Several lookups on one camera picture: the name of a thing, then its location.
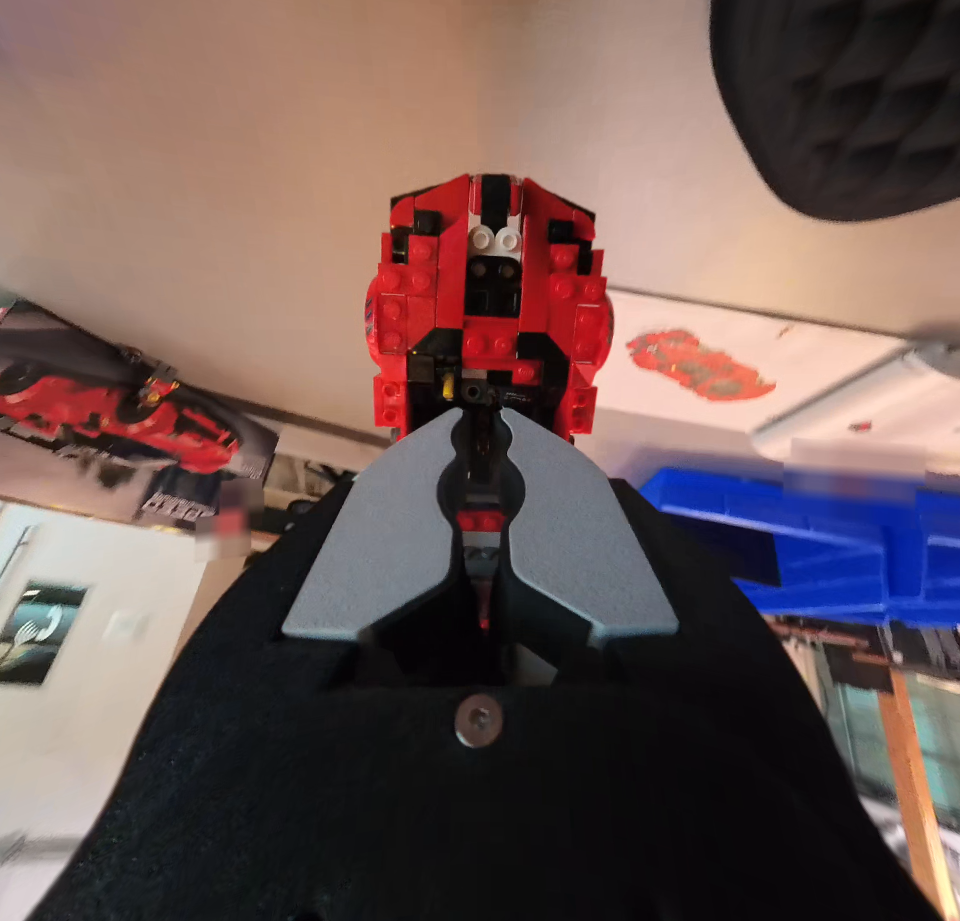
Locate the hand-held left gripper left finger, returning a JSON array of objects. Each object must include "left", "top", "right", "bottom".
[{"left": 281, "top": 408, "right": 472, "bottom": 645}]

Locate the black foam pad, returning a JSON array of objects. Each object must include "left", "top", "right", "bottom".
[{"left": 708, "top": 0, "right": 960, "bottom": 222}]

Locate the dark lego set box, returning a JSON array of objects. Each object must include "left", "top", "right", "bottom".
[{"left": 0, "top": 298, "right": 280, "bottom": 530}]

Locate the white instruction booklet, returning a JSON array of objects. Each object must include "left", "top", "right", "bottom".
[{"left": 596, "top": 288, "right": 939, "bottom": 472}]

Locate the red lego car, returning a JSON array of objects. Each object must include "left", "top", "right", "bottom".
[{"left": 365, "top": 173, "right": 616, "bottom": 630}]

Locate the blue plastic bin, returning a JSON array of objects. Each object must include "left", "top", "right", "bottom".
[
  {"left": 641, "top": 467, "right": 894, "bottom": 616},
  {"left": 885, "top": 486, "right": 960, "bottom": 630}
]

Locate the wooden post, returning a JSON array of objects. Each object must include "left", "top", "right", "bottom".
[{"left": 873, "top": 666, "right": 960, "bottom": 918}]

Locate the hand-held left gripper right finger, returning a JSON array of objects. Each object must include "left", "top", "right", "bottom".
[{"left": 495, "top": 408, "right": 681, "bottom": 649}]

